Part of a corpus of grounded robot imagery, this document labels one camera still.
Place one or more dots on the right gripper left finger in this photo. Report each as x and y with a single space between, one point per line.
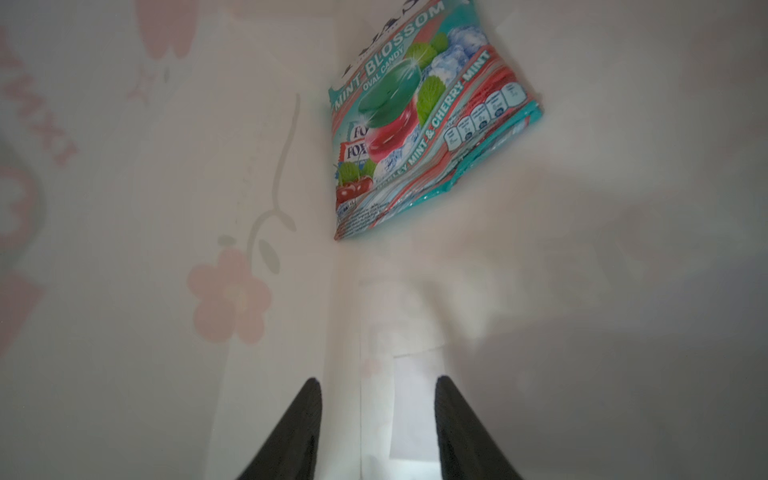
290 451

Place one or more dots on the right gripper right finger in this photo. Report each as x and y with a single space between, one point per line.
466 449

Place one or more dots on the white paper gift bag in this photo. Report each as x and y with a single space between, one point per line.
597 288

